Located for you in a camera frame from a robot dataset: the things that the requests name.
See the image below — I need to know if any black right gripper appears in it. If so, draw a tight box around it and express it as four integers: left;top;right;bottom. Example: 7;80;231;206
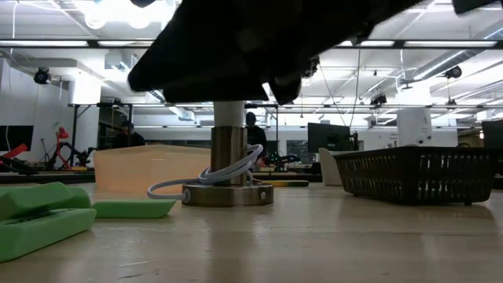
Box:
127;0;425;106

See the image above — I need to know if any white mushroom lamp metal base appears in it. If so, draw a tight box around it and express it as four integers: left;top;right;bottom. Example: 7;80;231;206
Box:
182;101;275;208

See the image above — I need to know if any person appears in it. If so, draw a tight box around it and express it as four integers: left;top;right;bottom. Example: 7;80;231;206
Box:
112;120;146;149
245;111;268;158

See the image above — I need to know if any black ceiling spotlight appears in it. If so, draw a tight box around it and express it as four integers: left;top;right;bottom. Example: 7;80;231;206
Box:
369;92;388;107
33;66;52;86
302;57;321;79
445;64;464;79

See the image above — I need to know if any black computer monitor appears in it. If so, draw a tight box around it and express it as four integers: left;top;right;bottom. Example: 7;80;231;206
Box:
481;119;503;149
307;122;352;153
0;125;35;153

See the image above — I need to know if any grey plastic bin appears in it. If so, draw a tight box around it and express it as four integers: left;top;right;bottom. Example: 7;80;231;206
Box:
318;147;347;187

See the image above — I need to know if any orange translucent plastic bin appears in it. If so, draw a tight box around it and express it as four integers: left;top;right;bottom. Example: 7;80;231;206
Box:
92;144;213;200

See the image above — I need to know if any white square column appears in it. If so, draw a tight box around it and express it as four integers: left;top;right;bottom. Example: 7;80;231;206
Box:
68;74;102;106

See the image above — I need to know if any white pillar with sign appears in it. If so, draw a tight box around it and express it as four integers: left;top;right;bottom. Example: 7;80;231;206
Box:
396;108;433;147

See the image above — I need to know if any black mesh basket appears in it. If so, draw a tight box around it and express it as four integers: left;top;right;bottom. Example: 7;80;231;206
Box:
333;145;502;207

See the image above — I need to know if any white lamp cable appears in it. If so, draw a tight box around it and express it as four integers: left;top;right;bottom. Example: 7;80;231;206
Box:
147;144;265;200

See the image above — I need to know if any thin hanging cable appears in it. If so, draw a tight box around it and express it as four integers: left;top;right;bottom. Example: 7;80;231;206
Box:
347;47;365;127

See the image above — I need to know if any black background station frame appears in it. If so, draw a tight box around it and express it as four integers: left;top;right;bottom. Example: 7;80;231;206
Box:
68;101;503;168

